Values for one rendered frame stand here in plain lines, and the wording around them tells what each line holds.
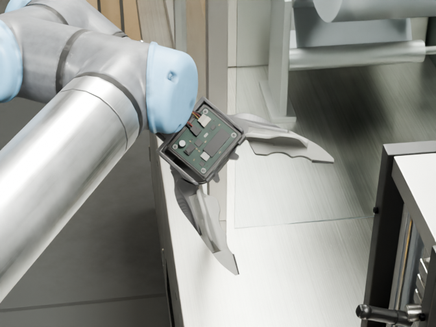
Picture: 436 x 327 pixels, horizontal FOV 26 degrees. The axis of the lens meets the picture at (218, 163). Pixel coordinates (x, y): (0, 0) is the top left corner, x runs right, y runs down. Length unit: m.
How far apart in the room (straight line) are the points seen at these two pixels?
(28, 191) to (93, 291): 2.14
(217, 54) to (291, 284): 0.39
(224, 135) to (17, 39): 0.21
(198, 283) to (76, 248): 1.50
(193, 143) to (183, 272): 0.64
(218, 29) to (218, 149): 0.50
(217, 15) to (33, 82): 0.55
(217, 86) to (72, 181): 0.72
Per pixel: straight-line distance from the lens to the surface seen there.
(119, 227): 3.04
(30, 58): 0.86
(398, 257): 0.89
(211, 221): 0.95
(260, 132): 0.96
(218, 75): 1.41
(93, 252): 2.96
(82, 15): 0.96
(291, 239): 1.59
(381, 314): 0.80
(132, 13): 3.52
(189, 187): 0.96
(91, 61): 0.83
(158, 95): 0.80
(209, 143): 0.90
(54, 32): 0.86
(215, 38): 1.38
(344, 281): 1.52
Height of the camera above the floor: 1.92
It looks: 36 degrees down
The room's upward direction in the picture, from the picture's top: straight up
